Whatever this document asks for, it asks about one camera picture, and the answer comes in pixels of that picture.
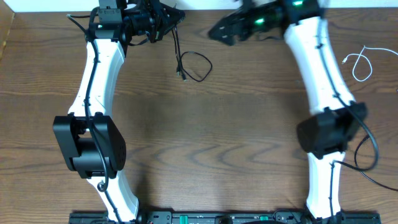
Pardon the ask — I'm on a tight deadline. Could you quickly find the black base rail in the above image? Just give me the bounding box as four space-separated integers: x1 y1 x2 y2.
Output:
68 210 382 224

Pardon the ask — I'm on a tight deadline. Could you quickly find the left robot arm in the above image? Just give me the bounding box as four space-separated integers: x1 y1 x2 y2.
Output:
53 1 185 223

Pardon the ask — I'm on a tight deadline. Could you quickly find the wooden panel at left edge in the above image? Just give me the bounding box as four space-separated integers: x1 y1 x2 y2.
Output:
0 0 15 58

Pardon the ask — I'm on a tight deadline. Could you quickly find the white USB cable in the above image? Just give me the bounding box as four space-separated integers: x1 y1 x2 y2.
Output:
341 45 398 83

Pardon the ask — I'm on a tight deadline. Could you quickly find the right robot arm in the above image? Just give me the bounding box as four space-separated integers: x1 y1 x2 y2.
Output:
208 0 367 223

